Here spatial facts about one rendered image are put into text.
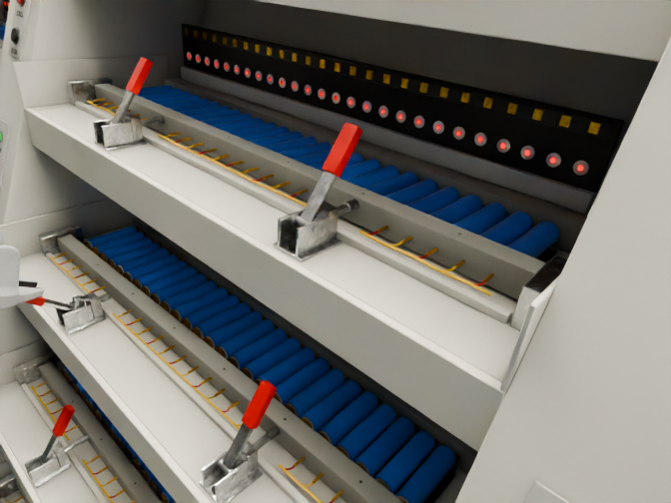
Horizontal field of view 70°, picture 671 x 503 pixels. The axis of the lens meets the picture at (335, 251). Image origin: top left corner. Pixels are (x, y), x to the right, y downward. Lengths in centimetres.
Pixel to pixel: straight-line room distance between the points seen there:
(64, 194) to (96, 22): 22
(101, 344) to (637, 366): 48
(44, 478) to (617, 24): 68
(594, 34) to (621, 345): 14
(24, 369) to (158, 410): 36
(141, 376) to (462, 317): 33
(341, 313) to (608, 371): 14
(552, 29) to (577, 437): 19
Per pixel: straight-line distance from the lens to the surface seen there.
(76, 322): 58
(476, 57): 49
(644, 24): 26
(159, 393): 49
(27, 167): 71
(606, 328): 23
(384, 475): 41
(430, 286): 30
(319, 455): 41
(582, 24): 26
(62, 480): 70
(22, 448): 75
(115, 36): 72
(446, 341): 26
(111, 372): 52
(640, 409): 24
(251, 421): 39
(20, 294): 53
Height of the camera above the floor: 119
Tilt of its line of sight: 13 degrees down
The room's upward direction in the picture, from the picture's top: 19 degrees clockwise
